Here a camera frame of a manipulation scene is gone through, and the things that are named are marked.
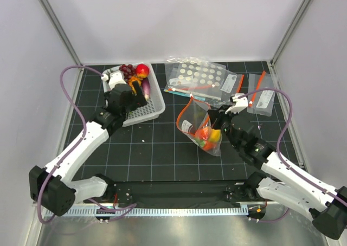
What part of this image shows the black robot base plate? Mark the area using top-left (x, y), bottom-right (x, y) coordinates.
top-left (83, 179), bottom-right (277, 208)

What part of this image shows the purple toy grape bunch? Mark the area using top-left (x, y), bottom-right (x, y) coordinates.
top-left (119, 64), bottom-right (136, 77)

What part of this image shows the white perforated plastic basket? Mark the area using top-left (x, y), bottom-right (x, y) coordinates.
top-left (96, 63), bottom-right (165, 130)

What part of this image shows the purple toy eggplant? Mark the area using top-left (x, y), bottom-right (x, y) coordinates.
top-left (142, 78), bottom-right (150, 100)

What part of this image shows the black grid cutting mat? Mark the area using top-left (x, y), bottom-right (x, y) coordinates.
top-left (63, 61), bottom-right (305, 182)

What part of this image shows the orange toy pineapple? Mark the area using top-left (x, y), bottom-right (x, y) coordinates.
top-left (128, 76), bottom-right (142, 92)

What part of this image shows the zip bag orange zipper middle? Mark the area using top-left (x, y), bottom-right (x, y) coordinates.
top-left (215, 72), bottom-right (244, 101)

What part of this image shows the red yellow toy apple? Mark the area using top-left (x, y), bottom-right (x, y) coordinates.
top-left (136, 63), bottom-right (150, 79)

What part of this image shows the zip bag orange zipper right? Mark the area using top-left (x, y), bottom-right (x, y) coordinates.
top-left (247, 71), bottom-right (275, 116)

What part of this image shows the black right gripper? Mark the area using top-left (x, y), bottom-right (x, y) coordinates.
top-left (208, 105), bottom-right (241, 150)

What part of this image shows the left aluminium frame post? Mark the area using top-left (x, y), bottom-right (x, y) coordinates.
top-left (38, 0), bottom-right (82, 65)

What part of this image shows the yellow toy lemon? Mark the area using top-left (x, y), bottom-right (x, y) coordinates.
top-left (209, 129), bottom-right (221, 143)

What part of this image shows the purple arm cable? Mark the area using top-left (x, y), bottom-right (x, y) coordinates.
top-left (37, 66), bottom-right (138, 224)
top-left (238, 87), bottom-right (347, 223)

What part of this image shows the clear zip bag orange zipper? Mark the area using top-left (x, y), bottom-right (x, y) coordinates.
top-left (176, 95), bottom-right (222, 157)

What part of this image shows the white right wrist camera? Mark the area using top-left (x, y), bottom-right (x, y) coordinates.
top-left (225, 93), bottom-right (249, 115)

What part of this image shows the zip bag with dotted sheet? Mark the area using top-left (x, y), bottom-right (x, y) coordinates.
top-left (164, 57), bottom-right (226, 101)

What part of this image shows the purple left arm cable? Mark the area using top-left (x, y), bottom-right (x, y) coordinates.
top-left (37, 66), bottom-right (138, 224)

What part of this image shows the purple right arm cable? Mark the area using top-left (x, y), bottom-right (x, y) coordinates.
top-left (238, 87), bottom-right (347, 223)

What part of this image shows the slotted metal cable duct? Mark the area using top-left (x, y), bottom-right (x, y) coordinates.
top-left (44, 205), bottom-right (249, 217)

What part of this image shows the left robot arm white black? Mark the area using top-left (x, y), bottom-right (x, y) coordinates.
top-left (29, 82), bottom-right (147, 216)

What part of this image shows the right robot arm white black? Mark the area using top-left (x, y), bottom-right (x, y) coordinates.
top-left (208, 106), bottom-right (346, 240)

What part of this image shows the orange toy carrot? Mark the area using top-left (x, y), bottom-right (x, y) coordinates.
top-left (202, 141), bottom-right (217, 151)

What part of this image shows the right aluminium frame post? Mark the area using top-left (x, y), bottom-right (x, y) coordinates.
top-left (270, 0), bottom-right (313, 67)

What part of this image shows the aluminium frame post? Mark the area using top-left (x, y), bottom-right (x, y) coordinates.
top-left (38, 0), bottom-right (82, 65)
top-left (270, 0), bottom-right (313, 67)

